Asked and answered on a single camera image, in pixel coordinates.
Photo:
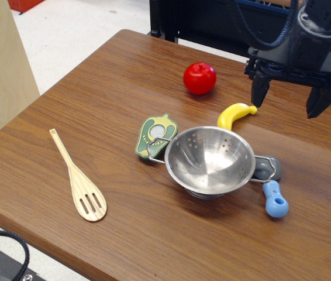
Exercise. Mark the red bin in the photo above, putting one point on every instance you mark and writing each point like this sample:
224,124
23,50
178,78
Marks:
23,5

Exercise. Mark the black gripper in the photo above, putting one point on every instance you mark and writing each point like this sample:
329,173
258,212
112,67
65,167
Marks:
304,58

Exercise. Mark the black metal frame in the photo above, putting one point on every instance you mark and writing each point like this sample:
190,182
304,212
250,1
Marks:
231,26

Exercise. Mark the steel colander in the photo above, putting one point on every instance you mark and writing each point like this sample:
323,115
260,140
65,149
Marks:
209,161

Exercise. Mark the yellow toy banana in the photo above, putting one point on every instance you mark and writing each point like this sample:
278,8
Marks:
233,113

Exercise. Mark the blue grey scoop utensil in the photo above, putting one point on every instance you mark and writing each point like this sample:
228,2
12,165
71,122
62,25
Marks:
268,167

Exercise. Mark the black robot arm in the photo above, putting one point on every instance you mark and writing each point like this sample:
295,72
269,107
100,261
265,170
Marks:
319,11

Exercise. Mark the green toy pepper slice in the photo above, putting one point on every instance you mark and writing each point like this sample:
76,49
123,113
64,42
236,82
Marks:
154,136

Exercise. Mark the red toy apple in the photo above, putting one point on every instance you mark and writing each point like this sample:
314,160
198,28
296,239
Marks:
199,78

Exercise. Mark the wooden slotted spatula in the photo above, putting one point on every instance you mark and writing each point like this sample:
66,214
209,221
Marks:
88,199

